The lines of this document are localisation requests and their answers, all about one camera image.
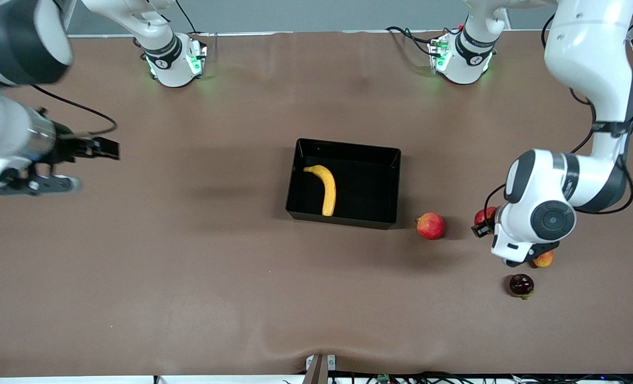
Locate black plastic box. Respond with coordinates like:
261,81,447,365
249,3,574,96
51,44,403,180
286,138,401,230

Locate yellow banana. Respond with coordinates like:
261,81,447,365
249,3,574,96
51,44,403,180
303,165,337,217

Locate red round pomegranate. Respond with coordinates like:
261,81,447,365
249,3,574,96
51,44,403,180
415,212,446,240

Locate dark purple mangosteen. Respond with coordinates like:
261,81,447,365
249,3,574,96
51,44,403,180
510,274,535,300

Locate brown table cover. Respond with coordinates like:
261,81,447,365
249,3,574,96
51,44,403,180
0,29,633,377

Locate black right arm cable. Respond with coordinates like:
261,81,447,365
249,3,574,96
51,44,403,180
30,84,118,136

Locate black cable behind base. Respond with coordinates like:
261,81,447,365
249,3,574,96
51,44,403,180
175,0,198,34

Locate black base cables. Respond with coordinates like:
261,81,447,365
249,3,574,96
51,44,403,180
385,26,446,57

